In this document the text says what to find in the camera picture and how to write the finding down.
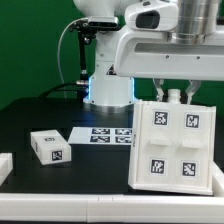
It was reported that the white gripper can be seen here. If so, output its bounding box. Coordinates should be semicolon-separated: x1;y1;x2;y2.
114;26;224;104

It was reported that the white door panel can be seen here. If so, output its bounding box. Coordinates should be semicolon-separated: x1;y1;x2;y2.
175;105;216;195
137;102;174;184

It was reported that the white cabinet body box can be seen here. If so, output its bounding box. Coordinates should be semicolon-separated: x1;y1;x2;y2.
128;89;216;195

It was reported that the small white tagged box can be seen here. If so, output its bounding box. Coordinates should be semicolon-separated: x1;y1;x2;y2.
30;130;71;165

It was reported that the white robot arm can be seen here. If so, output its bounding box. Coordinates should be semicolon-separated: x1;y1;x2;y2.
73;0;224;111

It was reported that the white base tag sheet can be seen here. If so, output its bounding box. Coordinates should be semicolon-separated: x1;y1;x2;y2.
68;127;132;145

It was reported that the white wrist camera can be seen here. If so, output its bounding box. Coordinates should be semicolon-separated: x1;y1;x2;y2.
125;0;179;31

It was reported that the white right fence rail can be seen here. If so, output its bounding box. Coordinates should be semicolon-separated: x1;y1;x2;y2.
212;163;224;197

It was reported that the white fence rail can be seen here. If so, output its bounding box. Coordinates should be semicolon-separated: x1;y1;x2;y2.
212;163;224;197
0;153;13;186
0;194;224;224

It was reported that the black camera on stand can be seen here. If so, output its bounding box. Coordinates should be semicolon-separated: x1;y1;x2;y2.
69;16;120;87

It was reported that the white camera cable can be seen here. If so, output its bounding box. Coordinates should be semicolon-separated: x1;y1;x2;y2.
56;16;90;84

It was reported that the white left fence rail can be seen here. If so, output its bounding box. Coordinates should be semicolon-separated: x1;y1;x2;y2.
0;153;13;186

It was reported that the white front fence rail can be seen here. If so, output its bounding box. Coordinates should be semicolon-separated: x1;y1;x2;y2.
0;194;224;224

